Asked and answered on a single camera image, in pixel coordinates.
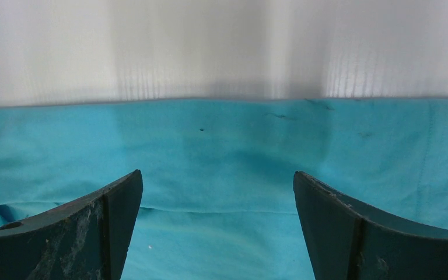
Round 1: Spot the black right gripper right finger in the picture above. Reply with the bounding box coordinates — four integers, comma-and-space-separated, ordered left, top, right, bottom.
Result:
293, 171, 448, 279

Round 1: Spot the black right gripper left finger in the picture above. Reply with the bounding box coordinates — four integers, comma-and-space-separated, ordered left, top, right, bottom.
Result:
0, 170, 143, 279

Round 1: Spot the turquoise t-shirt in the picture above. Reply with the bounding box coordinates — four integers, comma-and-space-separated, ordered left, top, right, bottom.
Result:
0, 99, 448, 279

